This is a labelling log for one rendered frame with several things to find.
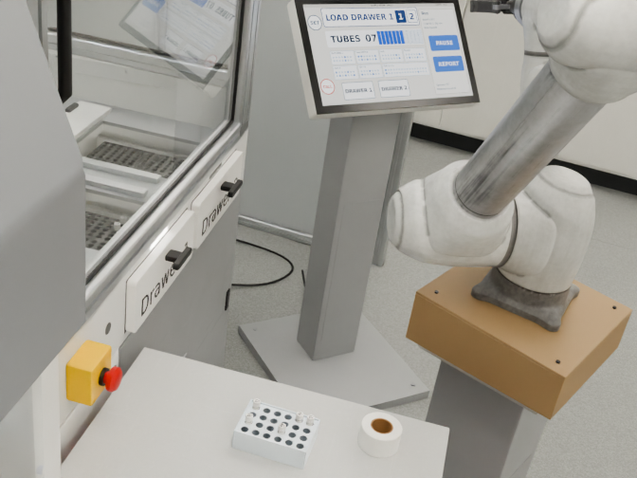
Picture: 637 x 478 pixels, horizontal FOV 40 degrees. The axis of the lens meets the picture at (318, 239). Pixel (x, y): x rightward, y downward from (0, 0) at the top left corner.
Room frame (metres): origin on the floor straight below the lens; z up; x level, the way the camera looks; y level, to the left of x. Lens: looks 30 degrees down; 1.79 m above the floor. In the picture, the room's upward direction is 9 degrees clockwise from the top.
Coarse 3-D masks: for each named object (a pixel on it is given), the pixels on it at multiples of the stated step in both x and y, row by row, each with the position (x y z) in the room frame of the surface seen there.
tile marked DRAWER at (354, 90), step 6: (342, 84) 2.12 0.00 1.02; (348, 84) 2.13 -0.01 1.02; (354, 84) 2.13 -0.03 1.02; (360, 84) 2.14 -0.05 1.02; (366, 84) 2.15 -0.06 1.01; (372, 84) 2.16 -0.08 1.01; (348, 90) 2.12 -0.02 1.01; (354, 90) 2.12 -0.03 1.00; (360, 90) 2.13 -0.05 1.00; (366, 90) 2.14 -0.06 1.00; (372, 90) 2.15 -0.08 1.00; (348, 96) 2.11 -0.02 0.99; (354, 96) 2.11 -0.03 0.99; (360, 96) 2.12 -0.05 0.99; (366, 96) 2.13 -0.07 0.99; (372, 96) 2.14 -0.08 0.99
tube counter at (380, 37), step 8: (368, 32) 2.25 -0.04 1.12; (376, 32) 2.26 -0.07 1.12; (384, 32) 2.28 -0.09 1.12; (392, 32) 2.29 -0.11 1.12; (400, 32) 2.30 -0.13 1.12; (408, 32) 2.31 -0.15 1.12; (416, 32) 2.33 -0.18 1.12; (368, 40) 2.24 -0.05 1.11; (376, 40) 2.25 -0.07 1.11; (384, 40) 2.26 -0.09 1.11; (392, 40) 2.28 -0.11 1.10; (400, 40) 2.29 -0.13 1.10; (408, 40) 2.30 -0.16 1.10; (416, 40) 2.31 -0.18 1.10
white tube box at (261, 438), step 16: (256, 416) 1.09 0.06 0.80; (272, 416) 1.09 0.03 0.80; (288, 416) 1.11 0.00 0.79; (304, 416) 1.11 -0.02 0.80; (240, 432) 1.04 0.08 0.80; (256, 432) 1.06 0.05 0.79; (272, 432) 1.06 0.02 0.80; (288, 432) 1.06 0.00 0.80; (304, 432) 1.08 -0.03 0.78; (240, 448) 1.04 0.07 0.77; (256, 448) 1.04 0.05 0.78; (272, 448) 1.03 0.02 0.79; (288, 448) 1.03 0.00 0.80; (304, 448) 1.03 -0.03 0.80; (288, 464) 1.03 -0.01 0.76; (304, 464) 1.02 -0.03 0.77
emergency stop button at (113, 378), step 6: (114, 366) 1.04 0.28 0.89; (108, 372) 1.04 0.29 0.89; (114, 372) 1.03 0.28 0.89; (120, 372) 1.04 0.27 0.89; (108, 378) 1.02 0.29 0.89; (114, 378) 1.02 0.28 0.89; (120, 378) 1.04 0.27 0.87; (108, 384) 1.02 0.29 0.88; (114, 384) 1.02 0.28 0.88; (108, 390) 1.02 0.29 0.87; (114, 390) 1.02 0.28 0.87
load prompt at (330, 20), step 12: (324, 12) 2.22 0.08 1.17; (336, 12) 2.23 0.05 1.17; (348, 12) 2.25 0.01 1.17; (360, 12) 2.27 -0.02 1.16; (372, 12) 2.29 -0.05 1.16; (384, 12) 2.31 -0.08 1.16; (396, 12) 2.33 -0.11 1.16; (408, 12) 2.35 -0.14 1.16; (324, 24) 2.20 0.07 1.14; (336, 24) 2.21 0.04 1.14; (348, 24) 2.23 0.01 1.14; (360, 24) 2.25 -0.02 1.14; (372, 24) 2.27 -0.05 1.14; (384, 24) 2.29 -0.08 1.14; (396, 24) 2.31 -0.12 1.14; (408, 24) 2.33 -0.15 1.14
